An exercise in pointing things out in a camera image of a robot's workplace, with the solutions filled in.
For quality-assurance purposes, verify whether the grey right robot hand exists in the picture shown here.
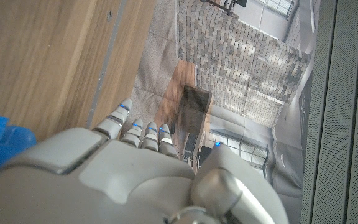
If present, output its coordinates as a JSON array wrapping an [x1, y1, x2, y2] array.
[[0, 98, 290, 224]]

